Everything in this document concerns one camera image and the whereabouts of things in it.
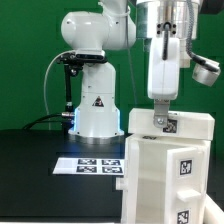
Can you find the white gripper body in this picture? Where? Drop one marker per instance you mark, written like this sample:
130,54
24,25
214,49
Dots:
164,66

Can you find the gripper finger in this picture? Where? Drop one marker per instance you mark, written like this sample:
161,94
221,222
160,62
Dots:
161,109

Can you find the white cabinet block part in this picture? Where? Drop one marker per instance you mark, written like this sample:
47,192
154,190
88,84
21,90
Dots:
180,124

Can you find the white cabinet box body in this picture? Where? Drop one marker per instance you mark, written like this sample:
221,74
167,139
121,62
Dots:
143,183

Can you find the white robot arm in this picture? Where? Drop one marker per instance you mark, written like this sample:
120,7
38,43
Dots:
117,27

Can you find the white bar at right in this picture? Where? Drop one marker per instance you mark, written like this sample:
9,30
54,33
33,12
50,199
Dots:
213,213

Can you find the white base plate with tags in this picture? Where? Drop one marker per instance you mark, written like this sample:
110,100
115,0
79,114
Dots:
89,166

